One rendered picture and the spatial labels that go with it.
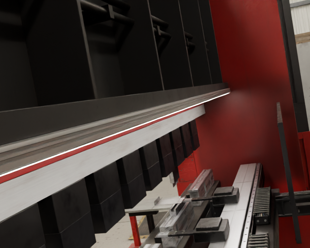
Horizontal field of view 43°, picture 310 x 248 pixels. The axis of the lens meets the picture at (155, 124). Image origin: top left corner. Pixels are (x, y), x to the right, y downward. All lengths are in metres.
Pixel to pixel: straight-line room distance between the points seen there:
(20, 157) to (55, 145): 0.07
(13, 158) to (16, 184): 0.33
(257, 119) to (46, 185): 1.94
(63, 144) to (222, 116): 2.15
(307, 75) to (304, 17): 2.16
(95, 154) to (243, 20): 1.78
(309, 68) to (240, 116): 4.31
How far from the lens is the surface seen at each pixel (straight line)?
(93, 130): 0.61
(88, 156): 1.01
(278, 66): 2.60
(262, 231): 1.40
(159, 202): 1.92
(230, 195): 1.77
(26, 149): 0.47
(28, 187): 0.80
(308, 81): 6.85
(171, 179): 1.82
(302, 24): 8.71
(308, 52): 6.86
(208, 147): 2.67
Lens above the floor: 1.50
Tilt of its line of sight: 4 degrees down
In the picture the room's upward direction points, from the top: 10 degrees counter-clockwise
